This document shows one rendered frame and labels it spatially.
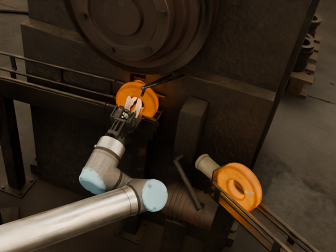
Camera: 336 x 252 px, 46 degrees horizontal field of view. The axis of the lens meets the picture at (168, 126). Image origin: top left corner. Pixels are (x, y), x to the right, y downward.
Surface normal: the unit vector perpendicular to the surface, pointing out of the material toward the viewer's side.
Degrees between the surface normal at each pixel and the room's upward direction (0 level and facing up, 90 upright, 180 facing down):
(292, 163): 0
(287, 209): 0
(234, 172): 89
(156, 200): 49
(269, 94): 0
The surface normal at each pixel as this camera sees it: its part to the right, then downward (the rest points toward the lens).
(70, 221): 0.51, -0.25
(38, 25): 0.13, -0.75
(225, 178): -0.75, 0.35
